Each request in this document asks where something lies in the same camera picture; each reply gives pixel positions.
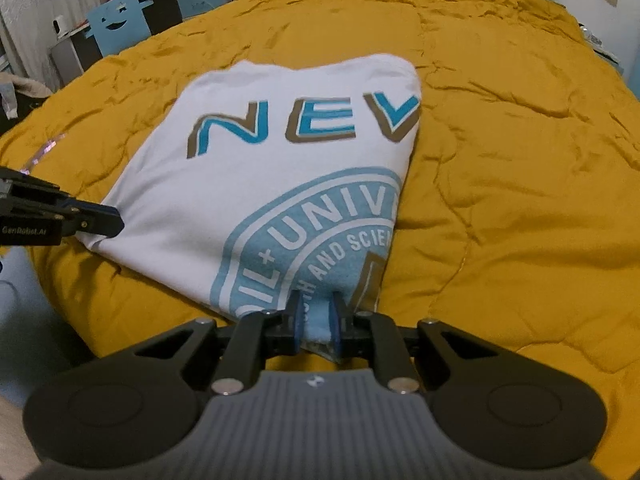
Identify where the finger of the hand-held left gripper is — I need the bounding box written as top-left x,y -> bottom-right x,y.
59,195 -> 125,239

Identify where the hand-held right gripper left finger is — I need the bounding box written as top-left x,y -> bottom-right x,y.
134,294 -> 305,395

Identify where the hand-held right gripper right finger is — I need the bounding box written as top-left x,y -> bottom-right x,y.
327,291 -> 507,394

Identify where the white printed t-shirt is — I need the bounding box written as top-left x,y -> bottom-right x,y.
80,54 -> 422,352

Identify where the beige clothes pile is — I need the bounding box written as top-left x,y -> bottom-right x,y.
0,72 -> 54,122

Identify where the shiny holographic strip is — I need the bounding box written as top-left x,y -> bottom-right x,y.
24,132 -> 69,172

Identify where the grey side table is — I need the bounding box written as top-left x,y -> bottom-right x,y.
48,26 -> 103,86

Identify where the blue chair with face cutout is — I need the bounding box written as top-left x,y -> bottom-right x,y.
86,0 -> 154,58

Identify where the mustard yellow quilted blanket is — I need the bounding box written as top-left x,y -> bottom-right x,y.
0,0 -> 640,480

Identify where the blue storage box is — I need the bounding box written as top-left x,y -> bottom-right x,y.
177,0 -> 224,20

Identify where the bedside clutter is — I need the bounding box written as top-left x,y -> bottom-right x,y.
579,21 -> 624,65

